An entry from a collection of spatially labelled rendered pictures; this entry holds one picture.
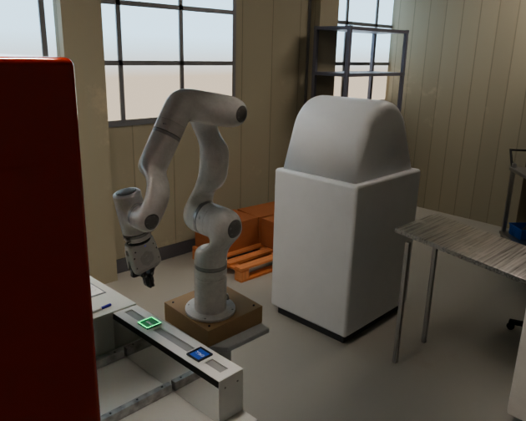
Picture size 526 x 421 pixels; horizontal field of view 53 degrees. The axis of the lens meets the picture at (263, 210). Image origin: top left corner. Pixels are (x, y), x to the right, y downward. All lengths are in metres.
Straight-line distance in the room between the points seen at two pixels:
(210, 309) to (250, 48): 3.60
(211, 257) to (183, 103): 0.56
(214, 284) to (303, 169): 1.70
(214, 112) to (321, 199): 1.77
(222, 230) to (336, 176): 1.63
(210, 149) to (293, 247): 1.92
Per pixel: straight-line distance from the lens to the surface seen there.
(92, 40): 4.14
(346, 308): 3.47
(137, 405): 1.68
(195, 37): 4.78
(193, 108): 1.67
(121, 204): 1.60
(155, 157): 1.62
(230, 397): 1.60
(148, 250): 1.69
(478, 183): 6.58
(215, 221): 1.80
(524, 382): 3.06
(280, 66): 5.53
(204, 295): 1.96
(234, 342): 1.98
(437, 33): 6.74
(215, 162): 1.78
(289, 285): 3.73
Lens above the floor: 1.83
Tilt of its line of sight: 17 degrees down
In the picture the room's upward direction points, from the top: 1 degrees clockwise
